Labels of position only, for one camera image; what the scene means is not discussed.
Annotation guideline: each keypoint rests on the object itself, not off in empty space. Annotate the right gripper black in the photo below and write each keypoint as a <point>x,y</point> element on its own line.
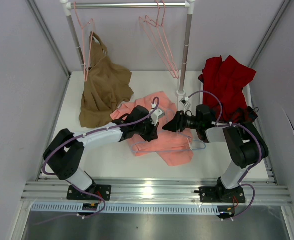
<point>176,123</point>

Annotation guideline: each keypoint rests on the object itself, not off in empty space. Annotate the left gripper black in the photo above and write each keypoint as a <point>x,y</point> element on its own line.
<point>152,134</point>

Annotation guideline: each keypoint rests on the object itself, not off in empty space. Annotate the pink skirt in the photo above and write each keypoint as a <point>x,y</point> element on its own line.
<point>171,159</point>

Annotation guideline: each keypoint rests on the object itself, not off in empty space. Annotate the blue wire hanger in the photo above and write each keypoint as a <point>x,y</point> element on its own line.
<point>167,142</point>

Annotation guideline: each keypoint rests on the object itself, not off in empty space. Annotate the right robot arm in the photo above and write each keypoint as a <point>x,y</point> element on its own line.
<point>245,145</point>

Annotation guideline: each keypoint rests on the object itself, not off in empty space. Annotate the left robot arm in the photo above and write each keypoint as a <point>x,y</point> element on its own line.
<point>64,153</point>

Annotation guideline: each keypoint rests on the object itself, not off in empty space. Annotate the pink hanger far left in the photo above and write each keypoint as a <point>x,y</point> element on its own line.
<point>86,37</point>

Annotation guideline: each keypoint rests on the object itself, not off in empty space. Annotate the pink hanger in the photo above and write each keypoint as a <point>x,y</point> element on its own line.
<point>156,42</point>
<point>86,37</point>
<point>165,37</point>

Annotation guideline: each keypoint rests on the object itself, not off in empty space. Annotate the pink hanger right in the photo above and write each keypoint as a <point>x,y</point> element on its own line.
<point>165,37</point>

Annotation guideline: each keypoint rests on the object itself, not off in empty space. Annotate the pink hanger middle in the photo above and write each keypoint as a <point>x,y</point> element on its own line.
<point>156,42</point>

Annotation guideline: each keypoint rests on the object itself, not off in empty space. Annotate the white laundry basket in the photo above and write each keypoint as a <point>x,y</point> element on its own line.
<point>246,92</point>

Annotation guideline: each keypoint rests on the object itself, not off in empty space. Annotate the tan brown garment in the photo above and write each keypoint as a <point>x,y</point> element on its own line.
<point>106,87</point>

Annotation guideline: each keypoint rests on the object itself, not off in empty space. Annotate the red garment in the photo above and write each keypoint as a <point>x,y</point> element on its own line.
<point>223,82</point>

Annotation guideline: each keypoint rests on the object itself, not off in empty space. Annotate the metal clothes rack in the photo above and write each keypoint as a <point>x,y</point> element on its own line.
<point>188,4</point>

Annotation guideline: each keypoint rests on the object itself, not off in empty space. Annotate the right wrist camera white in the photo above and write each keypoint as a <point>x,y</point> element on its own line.
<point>184,104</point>

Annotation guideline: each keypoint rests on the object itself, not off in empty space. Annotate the left black mount plate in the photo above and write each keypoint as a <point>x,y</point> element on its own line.
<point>103,191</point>

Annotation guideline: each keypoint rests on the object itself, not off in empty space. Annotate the black mount plate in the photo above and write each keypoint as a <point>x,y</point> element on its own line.
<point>103,191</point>
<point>218,194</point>

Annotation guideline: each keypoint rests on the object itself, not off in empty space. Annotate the right black mount plate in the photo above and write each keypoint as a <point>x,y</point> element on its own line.
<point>218,194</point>

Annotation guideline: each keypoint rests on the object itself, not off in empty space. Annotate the white slotted cable duct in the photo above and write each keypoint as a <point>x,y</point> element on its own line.
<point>207,210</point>

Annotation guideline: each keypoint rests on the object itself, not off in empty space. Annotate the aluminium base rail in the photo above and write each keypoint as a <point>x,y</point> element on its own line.
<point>154,191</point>

